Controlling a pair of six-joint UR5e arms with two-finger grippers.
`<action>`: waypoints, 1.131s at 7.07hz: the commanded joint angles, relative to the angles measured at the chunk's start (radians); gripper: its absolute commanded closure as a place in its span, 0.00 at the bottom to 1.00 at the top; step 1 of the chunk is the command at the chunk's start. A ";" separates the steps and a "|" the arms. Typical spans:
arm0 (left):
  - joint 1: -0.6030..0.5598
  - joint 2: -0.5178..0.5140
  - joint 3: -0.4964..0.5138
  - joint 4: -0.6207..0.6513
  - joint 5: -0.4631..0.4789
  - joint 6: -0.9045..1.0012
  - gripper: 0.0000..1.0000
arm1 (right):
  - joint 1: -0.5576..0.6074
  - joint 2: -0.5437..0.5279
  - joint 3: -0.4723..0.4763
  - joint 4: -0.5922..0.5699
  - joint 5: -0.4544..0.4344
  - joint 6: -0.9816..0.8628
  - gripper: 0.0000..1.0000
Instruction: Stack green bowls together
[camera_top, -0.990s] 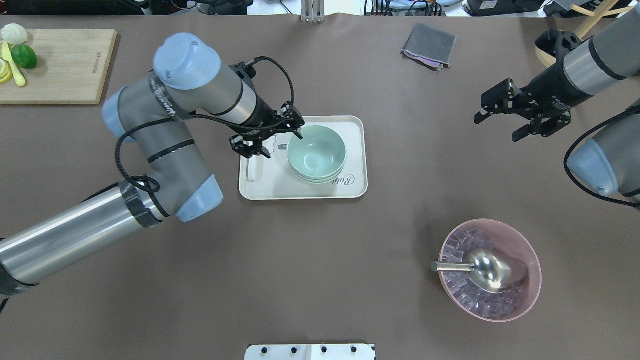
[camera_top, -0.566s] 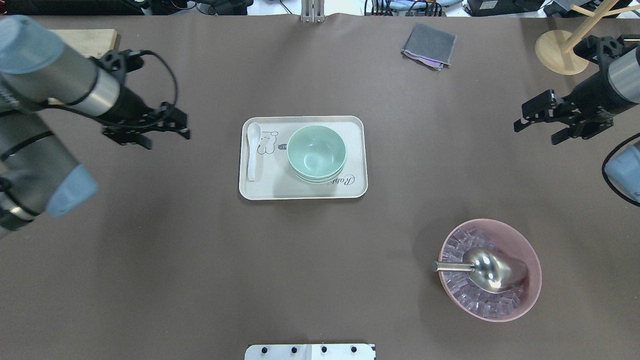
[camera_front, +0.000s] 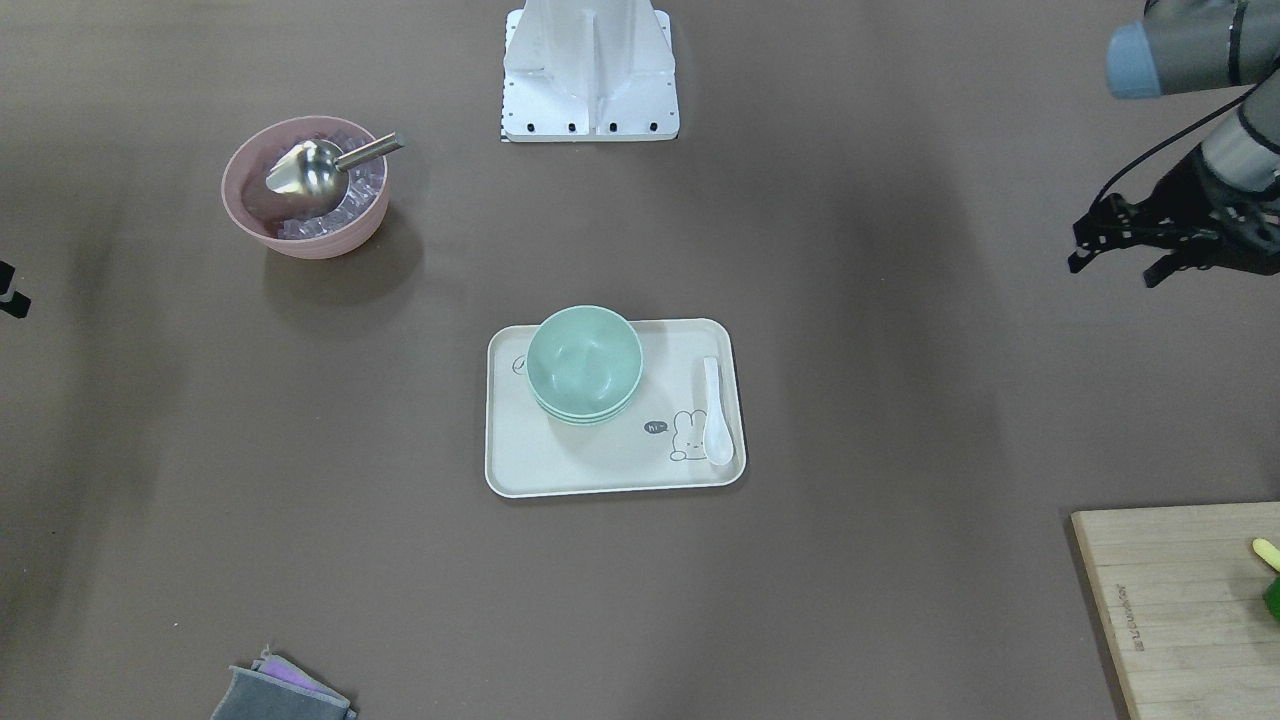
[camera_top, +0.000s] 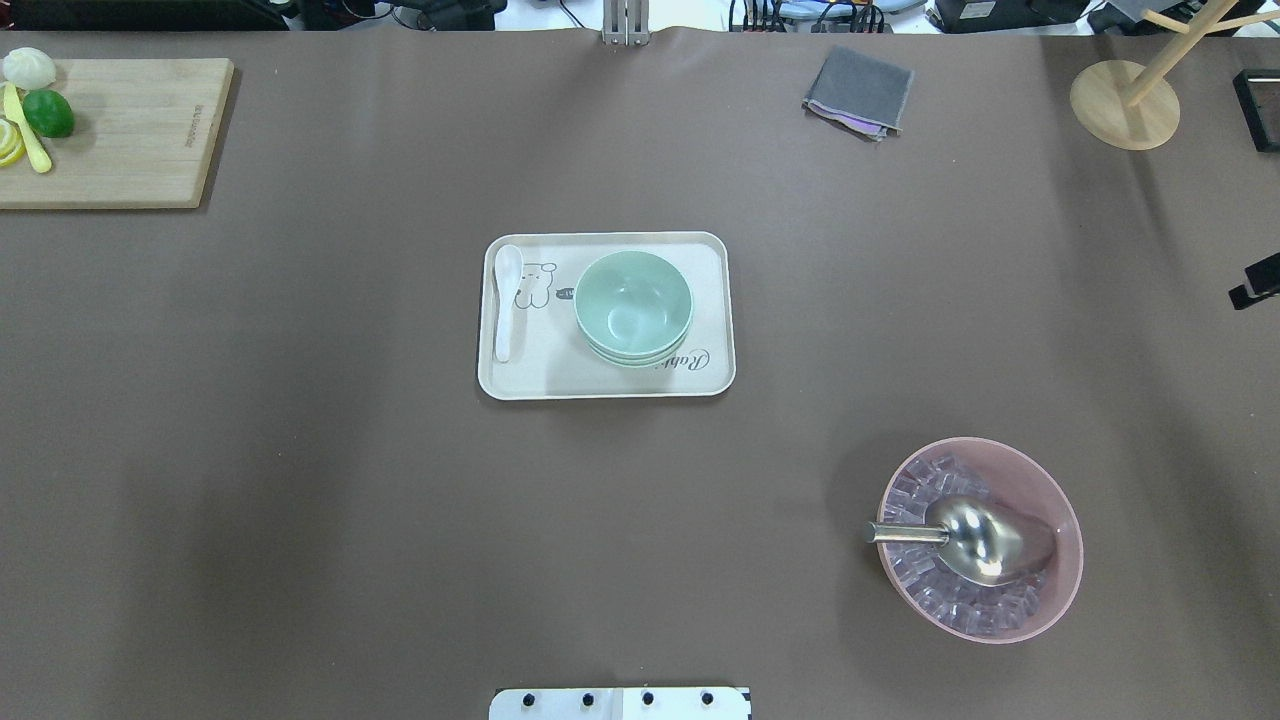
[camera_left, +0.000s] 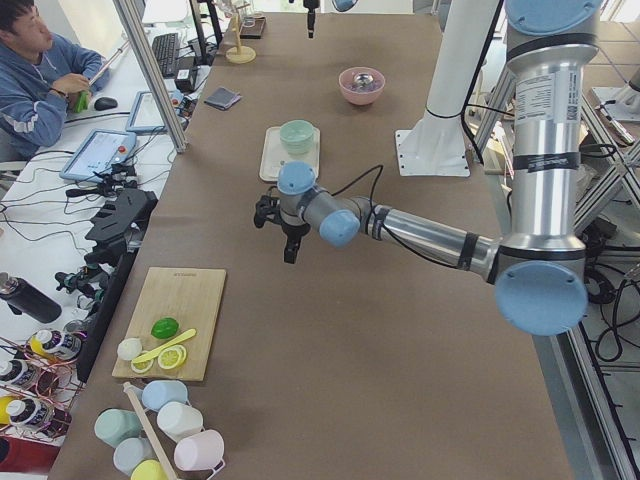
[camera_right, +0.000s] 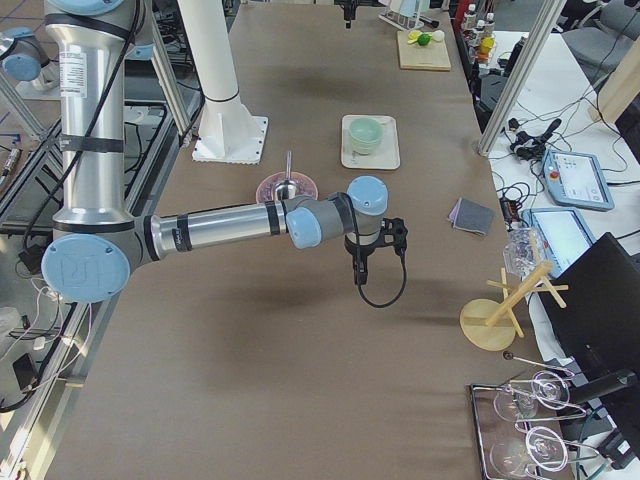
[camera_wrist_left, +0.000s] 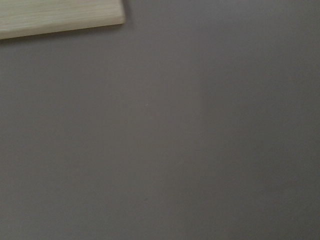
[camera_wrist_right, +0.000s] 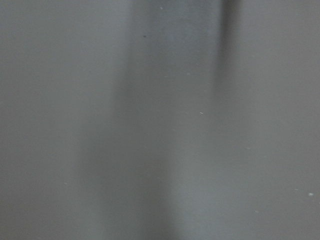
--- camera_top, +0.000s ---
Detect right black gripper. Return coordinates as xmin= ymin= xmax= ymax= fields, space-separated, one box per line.
xmin=1228 ymin=252 xmax=1280 ymax=310

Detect green bowl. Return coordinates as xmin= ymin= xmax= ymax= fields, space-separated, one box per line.
xmin=573 ymin=250 xmax=695 ymax=354
xmin=577 ymin=325 xmax=689 ymax=357
xmin=588 ymin=345 xmax=678 ymax=368

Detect metal ice scoop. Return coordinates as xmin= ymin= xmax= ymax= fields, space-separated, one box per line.
xmin=863 ymin=495 xmax=1056 ymax=587

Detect wooden stand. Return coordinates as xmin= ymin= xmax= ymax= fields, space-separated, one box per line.
xmin=1069 ymin=1 xmax=1279 ymax=151

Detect white ceramic spoon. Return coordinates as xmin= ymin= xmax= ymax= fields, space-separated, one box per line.
xmin=494 ymin=243 xmax=524 ymax=363

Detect beige rectangular tray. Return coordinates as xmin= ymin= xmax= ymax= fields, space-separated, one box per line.
xmin=476 ymin=231 xmax=737 ymax=401

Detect white garlic bulb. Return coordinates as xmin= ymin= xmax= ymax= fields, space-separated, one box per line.
xmin=3 ymin=47 xmax=58 ymax=91

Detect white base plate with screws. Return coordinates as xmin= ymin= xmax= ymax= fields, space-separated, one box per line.
xmin=488 ymin=685 xmax=753 ymax=719

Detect green lime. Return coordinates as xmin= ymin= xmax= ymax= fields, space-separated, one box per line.
xmin=20 ymin=88 xmax=76 ymax=138

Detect grey folded cloth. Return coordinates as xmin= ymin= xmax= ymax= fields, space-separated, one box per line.
xmin=803 ymin=47 xmax=915 ymax=142

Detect black device at right edge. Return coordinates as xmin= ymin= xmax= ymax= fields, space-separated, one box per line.
xmin=1233 ymin=69 xmax=1279 ymax=154

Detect metal bracket at top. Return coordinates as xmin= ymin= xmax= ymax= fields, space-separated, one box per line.
xmin=600 ymin=0 xmax=652 ymax=47

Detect lemon slice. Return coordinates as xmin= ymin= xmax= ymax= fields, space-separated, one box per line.
xmin=0 ymin=118 xmax=26 ymax=167

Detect yellow plastic knife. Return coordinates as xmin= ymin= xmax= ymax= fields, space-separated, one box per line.
xmin=3 ymin=82 xmax=52 ymax=174

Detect pink bowl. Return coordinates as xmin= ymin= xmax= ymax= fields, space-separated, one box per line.
xmin=873 ymin=437 xmax=1084 ymax=644

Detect wooden cutting board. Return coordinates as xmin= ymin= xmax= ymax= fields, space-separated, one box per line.
xmin=1 ymin=58 xmax=236 ymax=210

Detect clear ice cubes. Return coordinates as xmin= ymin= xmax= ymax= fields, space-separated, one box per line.
xmin=879 ymin=454 xmax=1047 ymax=637

